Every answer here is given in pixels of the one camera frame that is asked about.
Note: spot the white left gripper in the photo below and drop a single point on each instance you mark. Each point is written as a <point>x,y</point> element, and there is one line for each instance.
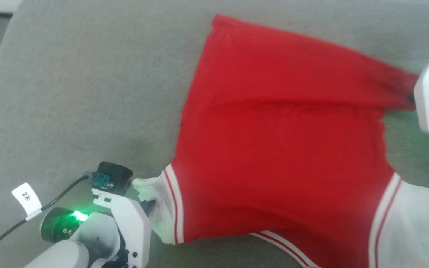
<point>134,227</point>

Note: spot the red and white shirt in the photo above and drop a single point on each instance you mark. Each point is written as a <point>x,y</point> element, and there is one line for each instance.
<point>285,141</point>

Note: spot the grey fabric sofa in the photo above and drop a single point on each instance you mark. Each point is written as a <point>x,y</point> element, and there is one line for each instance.
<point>80,104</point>

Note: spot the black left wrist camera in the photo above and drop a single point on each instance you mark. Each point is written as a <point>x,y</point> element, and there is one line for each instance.
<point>114,178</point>

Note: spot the teal left camera connector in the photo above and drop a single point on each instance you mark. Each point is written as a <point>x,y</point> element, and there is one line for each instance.
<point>97,178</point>

